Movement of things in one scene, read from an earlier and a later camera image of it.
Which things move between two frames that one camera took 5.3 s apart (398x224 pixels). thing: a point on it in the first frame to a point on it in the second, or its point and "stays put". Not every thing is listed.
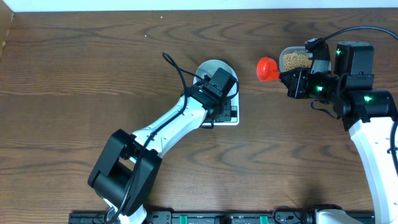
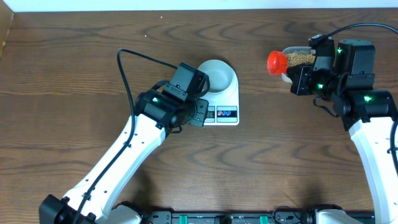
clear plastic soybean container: x=293 y=58 stays put
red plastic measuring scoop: x=267 y=70 to x=277 y=63
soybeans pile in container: x=295 y=60 stays put
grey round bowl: x=209 y=68 stays put
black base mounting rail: x=207 y=217 stays put
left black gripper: x=226 y=115 to x=197 y=120
